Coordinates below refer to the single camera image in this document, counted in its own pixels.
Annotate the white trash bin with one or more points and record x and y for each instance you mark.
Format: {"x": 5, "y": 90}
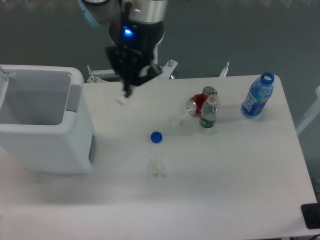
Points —
{"x": 45, "y": 122}

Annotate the white frame post right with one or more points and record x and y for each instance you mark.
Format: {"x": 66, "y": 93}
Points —
{"x": 312, "y": 112}

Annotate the crushed red soda can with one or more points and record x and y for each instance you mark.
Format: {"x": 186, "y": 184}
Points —
{"x": 194, "y": 104}

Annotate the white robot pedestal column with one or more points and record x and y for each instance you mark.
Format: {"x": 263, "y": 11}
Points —
{"x": 155, "y": 62}

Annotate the blue bottle cap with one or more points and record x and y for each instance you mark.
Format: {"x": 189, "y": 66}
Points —
{"x": 156, "y": 137}

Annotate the small white paper ball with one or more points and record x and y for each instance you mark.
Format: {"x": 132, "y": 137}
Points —
{"x": 121, "y": 99}

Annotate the clear green-label plastic bottle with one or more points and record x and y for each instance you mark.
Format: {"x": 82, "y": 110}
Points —
{"x": 208, "y": 113}

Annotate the white table frame bracket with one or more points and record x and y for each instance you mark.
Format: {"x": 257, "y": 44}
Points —
{"x": 108, "y": 75}

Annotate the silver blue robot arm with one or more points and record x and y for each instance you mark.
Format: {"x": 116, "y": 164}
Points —
{"x": 99, "y": 12}

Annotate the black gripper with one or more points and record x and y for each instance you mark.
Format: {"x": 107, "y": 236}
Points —
{"x": 132, "y": 52}

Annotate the blue sports drink bottle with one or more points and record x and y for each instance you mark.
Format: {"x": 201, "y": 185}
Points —
{"x": 259, "y": 93}

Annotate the black device at edge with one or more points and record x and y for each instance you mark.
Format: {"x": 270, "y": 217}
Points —
{"x": 311, "y": 215}

